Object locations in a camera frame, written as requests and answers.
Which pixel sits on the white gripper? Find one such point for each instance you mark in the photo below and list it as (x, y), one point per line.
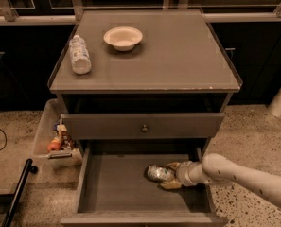
(184, 173)

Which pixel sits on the silver green 7up can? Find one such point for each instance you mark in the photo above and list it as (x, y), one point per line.
(160, 174)

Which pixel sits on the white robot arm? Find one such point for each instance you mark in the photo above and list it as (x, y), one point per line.
(217, 169)

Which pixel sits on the brass round drawer knob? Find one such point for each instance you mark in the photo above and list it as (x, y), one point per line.
(145, 129)

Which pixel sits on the grey top drawer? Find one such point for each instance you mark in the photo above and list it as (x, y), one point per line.
(97, 126)

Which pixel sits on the grey open middle drawer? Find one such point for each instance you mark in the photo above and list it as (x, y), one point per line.
(114, 191)

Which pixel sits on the grey wooden drawer cabinet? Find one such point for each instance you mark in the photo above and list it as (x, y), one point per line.
(178, 67)

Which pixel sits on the brown snack box in bin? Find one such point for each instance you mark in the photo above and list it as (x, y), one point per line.
(66, 141)

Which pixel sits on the orange toy in bin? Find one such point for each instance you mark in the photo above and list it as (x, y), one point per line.
(54, 145)

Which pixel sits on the clear plastic storage bin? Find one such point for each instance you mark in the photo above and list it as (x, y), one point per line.
(45, 133)

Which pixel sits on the white paper bowl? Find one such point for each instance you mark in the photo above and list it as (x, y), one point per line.
(123, 38)

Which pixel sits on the clear plastic water bottle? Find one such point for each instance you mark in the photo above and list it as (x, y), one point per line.
(79, 56)

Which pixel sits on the black metal pole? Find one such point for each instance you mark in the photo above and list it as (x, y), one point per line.
(28, 168)

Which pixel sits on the metal railing frame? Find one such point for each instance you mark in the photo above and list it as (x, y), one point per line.
(83, 3)

